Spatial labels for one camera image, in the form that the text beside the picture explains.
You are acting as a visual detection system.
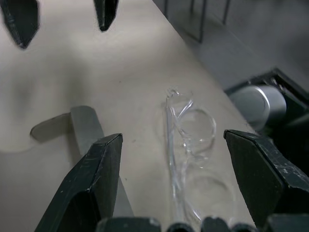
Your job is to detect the silver cylindrical robot joint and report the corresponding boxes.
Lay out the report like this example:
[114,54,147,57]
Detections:
[228,84,287,131]

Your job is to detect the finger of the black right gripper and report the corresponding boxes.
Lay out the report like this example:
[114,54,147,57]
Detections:
[0,0,41,49]
[93,0,119,32]

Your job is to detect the clear plastic glasses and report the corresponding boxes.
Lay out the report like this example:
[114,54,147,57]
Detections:
[160,88,239,225]

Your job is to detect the dark metal furniture frame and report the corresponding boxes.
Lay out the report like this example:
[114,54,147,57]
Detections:
[164,0,209,44]

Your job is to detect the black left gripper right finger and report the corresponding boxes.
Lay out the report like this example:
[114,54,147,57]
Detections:
[224,129,309,228]

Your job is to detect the dark metal furniture leg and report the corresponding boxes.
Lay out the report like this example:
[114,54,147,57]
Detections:
[221,0,231,25]

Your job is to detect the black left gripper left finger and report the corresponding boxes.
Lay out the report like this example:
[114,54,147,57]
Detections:
[33,132,124,232]

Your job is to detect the black robot body housing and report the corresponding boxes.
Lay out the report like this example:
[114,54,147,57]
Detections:
[224,67,309,171]

